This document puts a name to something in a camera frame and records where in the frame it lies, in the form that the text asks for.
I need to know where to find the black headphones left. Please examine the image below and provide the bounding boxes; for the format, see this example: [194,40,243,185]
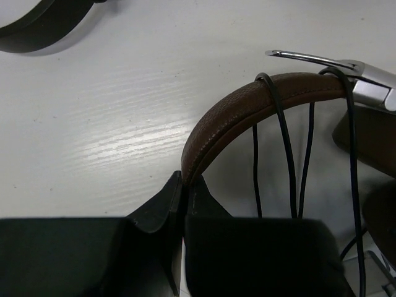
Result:
[1,0,105,53]

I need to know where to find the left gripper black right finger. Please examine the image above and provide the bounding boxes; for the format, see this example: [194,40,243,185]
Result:
[184,178,350,296]

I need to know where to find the thin black headphone cable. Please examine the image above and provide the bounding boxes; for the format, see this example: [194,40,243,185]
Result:
[252,67,369,297]

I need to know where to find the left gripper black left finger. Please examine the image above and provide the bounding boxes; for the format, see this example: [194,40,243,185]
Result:
[1,171,183,296]

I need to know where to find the brown silver headphones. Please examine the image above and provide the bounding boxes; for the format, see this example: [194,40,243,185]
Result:
[181,49,396,297]

